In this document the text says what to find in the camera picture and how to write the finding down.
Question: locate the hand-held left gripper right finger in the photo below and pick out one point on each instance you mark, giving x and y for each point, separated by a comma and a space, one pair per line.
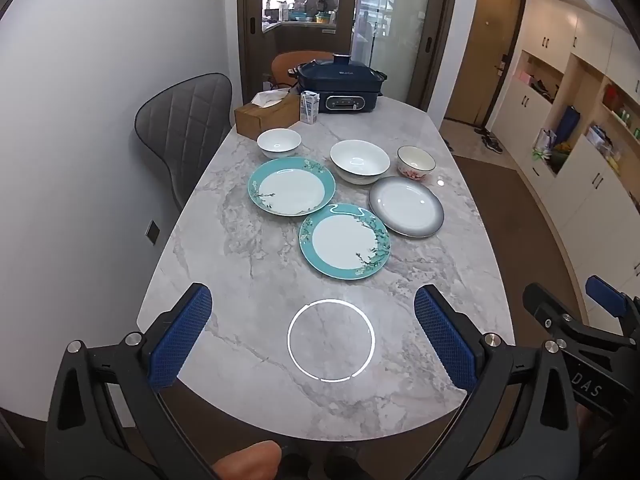
445, 340

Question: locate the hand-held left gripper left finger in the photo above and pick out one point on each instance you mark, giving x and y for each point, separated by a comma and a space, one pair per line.
180, 340

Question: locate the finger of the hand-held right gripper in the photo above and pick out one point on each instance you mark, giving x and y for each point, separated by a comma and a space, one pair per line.
605, 292
540, 302

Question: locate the grey rim plate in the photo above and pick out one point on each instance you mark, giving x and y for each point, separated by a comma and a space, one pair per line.
406, 206

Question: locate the teal floral rim plate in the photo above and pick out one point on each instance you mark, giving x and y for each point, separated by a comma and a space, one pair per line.
292, 186
345, 240

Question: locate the pink floral bowl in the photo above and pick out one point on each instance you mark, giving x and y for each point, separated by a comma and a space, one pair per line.
416, 162

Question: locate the large white bowl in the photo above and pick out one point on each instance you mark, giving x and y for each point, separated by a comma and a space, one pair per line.
360, 161

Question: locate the small white bowl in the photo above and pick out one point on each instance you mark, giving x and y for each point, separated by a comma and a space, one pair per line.
279, 142

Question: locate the person's left hand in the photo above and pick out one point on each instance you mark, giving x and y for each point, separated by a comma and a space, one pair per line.
247, 460

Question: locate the person's right black shoe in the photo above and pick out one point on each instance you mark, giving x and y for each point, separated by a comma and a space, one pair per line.
345, 467

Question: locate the person's black shoe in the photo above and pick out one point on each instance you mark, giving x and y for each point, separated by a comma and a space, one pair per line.
295, 466
345, 467

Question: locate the white gift bag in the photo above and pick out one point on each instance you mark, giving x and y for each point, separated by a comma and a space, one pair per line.
545, 140

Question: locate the dark shoe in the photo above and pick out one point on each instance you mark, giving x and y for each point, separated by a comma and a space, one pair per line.
494, 146
448, 145
482, 132

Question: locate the person's left black shoe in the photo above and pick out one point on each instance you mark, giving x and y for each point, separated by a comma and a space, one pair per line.
295, 466

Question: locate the blue bag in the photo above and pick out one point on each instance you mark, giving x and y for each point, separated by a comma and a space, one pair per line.
570, 125

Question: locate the grey quilted chair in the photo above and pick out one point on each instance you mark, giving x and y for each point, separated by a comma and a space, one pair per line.
180, 125

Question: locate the wooden tissue box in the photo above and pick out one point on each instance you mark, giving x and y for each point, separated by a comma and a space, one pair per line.
265, 120

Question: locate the brown wooden entry door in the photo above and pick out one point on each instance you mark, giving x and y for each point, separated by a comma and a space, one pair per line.
480, 60

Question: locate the white tissue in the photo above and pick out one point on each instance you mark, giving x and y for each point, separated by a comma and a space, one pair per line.
270, 99

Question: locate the white drink carton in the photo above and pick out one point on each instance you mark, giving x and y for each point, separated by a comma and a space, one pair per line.
310, 107

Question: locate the dark blue electric cooker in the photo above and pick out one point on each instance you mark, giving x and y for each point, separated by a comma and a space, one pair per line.
340, 85

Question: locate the orange chair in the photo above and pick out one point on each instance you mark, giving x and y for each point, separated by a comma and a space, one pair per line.
287, 62

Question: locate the glass sliding door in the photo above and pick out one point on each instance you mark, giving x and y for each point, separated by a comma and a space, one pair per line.
395, 35

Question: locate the kitchen counter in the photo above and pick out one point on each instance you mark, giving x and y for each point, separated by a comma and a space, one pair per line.
300, 20

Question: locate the wall socket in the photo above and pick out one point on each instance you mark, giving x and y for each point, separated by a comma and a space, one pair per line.
152, 232

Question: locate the white wall cabinet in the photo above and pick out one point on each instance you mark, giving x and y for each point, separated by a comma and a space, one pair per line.
590, 30

